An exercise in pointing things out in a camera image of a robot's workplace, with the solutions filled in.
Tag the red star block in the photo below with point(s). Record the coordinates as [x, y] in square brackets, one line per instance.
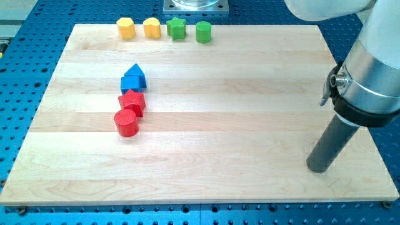
[134, 101]

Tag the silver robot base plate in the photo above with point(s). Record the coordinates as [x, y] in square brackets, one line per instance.
[195, 6]

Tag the green cylinder block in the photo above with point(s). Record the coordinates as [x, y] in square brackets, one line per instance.
[203, 32]

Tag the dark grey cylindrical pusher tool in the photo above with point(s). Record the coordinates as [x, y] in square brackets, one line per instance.
[334, 138]

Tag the green star block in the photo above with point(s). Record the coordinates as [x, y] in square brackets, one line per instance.
[176, 28]

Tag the yellow hexagon block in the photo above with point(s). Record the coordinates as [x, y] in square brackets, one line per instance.
[126, 29]

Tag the yellow heart block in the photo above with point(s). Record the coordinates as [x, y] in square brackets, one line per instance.
[152, 28]

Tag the red cylinder block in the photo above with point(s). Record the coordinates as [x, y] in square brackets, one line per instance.
[126, 122]

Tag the light wooden board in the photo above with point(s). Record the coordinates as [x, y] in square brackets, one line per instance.
[230, 121]

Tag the blue house-shaped block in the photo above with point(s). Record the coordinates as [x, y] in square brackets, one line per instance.
[134, 79]

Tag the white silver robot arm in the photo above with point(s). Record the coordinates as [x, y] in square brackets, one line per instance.
[365, 88]

